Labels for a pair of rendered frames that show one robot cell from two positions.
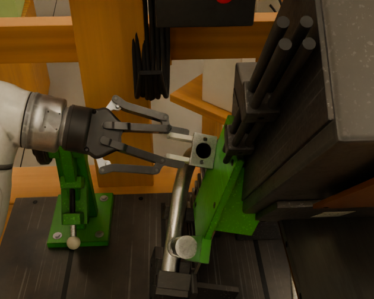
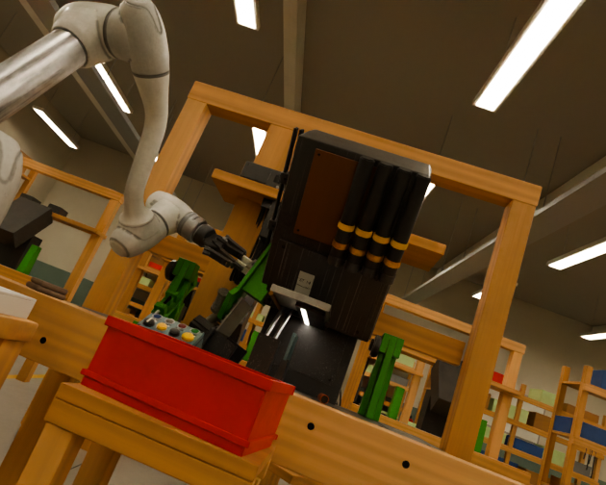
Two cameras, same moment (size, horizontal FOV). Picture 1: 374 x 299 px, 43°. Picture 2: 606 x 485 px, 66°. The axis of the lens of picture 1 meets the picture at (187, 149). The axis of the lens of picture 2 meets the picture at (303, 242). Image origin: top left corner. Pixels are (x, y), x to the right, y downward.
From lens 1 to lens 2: 120 cm
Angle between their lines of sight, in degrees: 55
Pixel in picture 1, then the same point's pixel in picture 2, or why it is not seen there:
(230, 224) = (252, 288)
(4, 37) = (180, 245)
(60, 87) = not seen: hidden behind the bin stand
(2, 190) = (159, 231)
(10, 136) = (178, 216)
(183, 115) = not seen: outside the picture
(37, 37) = (195, 251)
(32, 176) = not seen: hidden behind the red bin
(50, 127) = (196, 220)
